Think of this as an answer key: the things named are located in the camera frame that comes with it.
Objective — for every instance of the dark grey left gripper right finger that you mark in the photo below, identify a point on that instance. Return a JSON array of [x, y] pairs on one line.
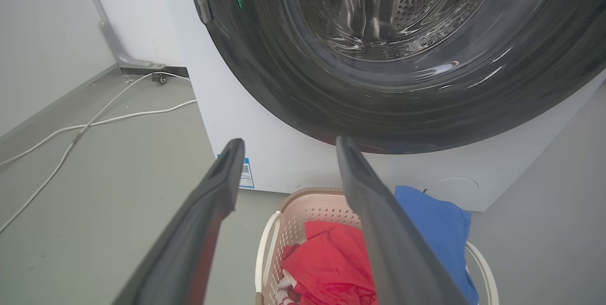
[[393, 243]]

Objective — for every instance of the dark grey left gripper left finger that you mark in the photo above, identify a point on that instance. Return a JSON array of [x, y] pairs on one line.
[[189, 243]]

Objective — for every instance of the white washing machine body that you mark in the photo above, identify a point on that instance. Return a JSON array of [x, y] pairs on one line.
[[284, 144]]

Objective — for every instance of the dark round washing machine door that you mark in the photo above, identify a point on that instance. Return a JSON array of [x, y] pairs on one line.
[[402, 54]]

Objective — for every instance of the blue garment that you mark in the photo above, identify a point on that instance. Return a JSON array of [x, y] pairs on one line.
[[440, 234]]

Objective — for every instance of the red garment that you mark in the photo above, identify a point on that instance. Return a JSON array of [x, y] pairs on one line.
[[331, 262]]

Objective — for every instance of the blue white energy label sticker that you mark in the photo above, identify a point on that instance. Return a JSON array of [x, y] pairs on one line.
[[246, 174]]

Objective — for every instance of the pink perforated laundry basket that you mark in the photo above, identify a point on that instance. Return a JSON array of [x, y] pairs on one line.
[[303, 219]]

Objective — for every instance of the white cloth with red stripes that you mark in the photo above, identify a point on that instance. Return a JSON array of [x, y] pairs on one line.
[[284, 291]]

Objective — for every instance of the small black caster wheel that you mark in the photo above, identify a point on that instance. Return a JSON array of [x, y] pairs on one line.
[[161, 78]]

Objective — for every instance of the grey metal frame leg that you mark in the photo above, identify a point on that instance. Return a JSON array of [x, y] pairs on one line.
[[111, 35]]

